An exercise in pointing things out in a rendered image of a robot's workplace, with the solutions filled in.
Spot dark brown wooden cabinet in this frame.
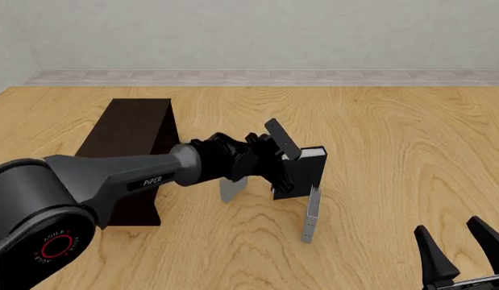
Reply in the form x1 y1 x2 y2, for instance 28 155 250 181
74 97 182 227

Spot black book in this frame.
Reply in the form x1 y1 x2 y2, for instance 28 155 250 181
272 145 329 201

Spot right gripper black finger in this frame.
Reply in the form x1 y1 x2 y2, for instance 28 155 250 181
465 215 499 272
413 224 461 287

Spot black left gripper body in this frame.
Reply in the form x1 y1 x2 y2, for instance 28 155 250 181
244 132 289 183

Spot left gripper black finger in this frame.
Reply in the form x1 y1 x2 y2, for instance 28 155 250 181
270 167 296 193

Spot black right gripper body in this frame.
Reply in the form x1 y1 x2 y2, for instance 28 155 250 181
423 271 499 290

